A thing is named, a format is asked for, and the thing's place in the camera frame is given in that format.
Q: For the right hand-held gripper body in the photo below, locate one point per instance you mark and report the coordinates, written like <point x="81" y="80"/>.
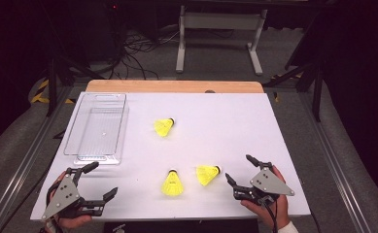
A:
<point x="269" y="186"/>

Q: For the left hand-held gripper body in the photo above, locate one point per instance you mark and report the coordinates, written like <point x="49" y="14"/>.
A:
<point x="63" y="194"/>

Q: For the yellow shuttlecock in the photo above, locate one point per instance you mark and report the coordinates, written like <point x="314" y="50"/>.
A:
<point x="206" y="174"/>
<point x="172" y="186"/>
<point x="163" y="127"/>

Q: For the clear plastic tray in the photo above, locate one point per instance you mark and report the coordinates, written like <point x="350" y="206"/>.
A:
<point x="100" y="129"/>

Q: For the person's right hand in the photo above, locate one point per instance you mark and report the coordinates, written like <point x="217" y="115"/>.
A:
<point x="274" y="213"/>

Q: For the person's left hand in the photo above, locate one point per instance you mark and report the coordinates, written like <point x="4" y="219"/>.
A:
<point x="75" y="221"/>

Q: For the white table mat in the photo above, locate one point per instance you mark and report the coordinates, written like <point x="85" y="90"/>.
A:
<point x="225" y="129"/>

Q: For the black tripod stand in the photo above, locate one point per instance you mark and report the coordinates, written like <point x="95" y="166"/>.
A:
<point x="51" y="87"/>

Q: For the black metal stand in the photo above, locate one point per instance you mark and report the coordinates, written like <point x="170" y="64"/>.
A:
<point x="316" y="97"/>

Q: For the yellow black floor tape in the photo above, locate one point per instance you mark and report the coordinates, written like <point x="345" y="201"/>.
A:
<point x="42" y="85"/>

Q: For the aluminium rail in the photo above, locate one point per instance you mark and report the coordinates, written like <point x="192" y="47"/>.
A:
<point x="335" y="168"/>
<point x="21" y="168"/>

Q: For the white metal stand frame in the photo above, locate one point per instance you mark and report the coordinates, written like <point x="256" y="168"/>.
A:
<point x="220" y="21"/>

